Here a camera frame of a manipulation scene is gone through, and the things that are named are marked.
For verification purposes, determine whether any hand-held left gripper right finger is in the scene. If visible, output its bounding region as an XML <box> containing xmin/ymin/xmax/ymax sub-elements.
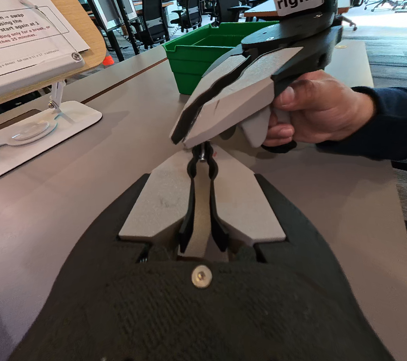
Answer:
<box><xmin>207</xmin><ymin>143</ymin><xmax>287</xmax><ymax>252</ymax></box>

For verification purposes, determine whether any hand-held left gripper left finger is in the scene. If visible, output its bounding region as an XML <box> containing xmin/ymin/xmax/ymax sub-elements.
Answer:
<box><xmin>118</xmin><ymin>148</ymin><xmax>196</xmax><ymax>253</ymax></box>

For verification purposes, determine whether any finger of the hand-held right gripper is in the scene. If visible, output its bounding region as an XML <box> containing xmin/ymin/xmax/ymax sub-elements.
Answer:
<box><xmin>171</xmin><ymin>49</ymin><xmax>252</xmax><ymax>145</ymax></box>
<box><xmin>183</xmin><ymin>47</ymin><xmax>304</xmax><ymax>149</ymax></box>

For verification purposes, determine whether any green plastic bin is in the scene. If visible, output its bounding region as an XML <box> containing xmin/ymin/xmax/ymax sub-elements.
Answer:
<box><xmin>162</xmin><ymin>21</ymin><xmax>280</xmax><ymax>95</ymax></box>

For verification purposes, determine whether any person's right hand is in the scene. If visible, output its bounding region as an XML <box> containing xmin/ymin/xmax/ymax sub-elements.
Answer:
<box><xmin>262</xmin><ymin>70</ymin><xmax>377</xmax><ymax>147</ymax></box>

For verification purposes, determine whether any wood-top office table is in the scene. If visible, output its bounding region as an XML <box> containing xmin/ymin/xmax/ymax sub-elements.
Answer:
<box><xmin>243</xmin><ymin>0</ymin><xmax>280</xmax><ymax>22</ymax></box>

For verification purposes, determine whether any instruction sheet on stand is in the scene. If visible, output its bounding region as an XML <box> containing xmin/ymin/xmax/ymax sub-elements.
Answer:
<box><xmin>0</xmin><ymin>0</ymin><xmax>107</xmax><ymax>105</ymax></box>

